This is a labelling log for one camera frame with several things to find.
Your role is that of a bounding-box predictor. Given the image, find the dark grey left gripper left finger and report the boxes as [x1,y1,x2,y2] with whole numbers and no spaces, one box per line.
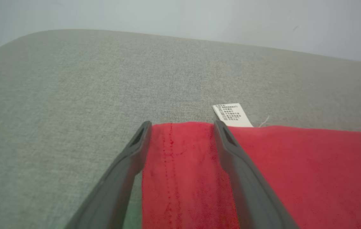
[64,121,152,229]

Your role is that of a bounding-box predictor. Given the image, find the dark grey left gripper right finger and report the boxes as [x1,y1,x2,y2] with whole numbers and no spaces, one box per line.
[213,119,299,229]

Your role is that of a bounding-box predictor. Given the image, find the red garment with white waistband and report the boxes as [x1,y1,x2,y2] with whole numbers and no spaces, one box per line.
[141,103,361,229]

